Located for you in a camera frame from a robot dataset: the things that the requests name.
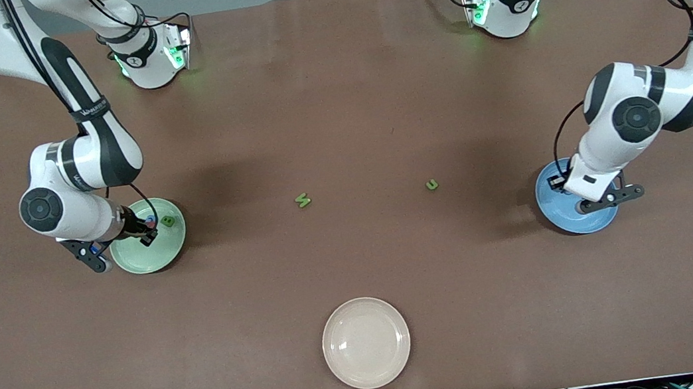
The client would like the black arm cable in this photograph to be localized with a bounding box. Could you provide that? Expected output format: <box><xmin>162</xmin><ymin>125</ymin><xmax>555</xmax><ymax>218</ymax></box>
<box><xmin>5</xmin><ymin>0</ymin><xmax>162</xmax><ymax>254</ymax></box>
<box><xmin>533</xmin><ymin>0</ymin><xmax>693</xmax><ymax>181</ymax></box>

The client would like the brown table mat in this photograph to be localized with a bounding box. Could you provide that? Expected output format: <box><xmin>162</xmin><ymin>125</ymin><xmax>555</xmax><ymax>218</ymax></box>
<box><xmin>0</xmin><ymin>0</ymin><xmax>693</xmax><ymax>389</ymax></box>

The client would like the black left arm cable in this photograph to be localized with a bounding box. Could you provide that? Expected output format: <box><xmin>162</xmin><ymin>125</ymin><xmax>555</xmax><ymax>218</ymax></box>
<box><xmin>533</xmin><ymin>0</ymin><xmax>693</xmax><ymax>181</ymax></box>

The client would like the beige round plate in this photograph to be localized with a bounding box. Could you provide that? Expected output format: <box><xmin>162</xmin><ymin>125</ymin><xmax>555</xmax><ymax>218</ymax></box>
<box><xmin>317</xmin><ymin>291</ymin><xmax>417</xmax><ymax>389</ymax></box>

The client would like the silver connector box green light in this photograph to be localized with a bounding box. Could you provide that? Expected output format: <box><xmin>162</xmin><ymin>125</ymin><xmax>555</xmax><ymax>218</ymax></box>
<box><xmin>461</xmin><ymin>0</ymin><xmax>492</xmax><ymax>29</ymax></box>

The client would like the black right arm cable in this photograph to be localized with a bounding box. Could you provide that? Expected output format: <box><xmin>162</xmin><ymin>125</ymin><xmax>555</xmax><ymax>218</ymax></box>
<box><xmin>5</xmin><ymin>0</ymin><xmax>162</xmax><ymax>254</ymax></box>

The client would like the green round plate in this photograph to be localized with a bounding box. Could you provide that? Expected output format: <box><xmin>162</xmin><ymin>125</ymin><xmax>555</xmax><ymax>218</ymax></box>
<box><xmin>104</xmin><ymin>194</ymin><xmax>192</xmax><ymax>279</ymax></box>

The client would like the blue round plate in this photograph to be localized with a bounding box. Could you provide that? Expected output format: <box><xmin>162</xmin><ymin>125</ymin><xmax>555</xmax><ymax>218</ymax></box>
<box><xmin>531</xmin><ymin>151</ymin><xmax>623</xmax><ymax>240</ymax></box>

